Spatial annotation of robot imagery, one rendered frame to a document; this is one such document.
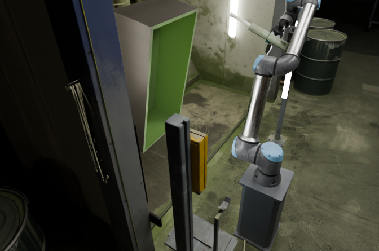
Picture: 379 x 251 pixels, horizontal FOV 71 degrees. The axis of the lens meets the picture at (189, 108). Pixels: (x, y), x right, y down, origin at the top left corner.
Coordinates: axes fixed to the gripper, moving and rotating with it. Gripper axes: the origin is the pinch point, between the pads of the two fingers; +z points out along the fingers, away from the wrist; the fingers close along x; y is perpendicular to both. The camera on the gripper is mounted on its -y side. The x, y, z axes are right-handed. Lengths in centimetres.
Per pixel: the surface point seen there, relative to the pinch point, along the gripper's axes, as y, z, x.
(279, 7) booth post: 111, -116, 29
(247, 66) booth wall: 187, -63, 28
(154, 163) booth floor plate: 116, 124, 40
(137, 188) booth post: -12, 135, 13
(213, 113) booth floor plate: 183, 25, 29
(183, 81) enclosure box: 63, 44, 54
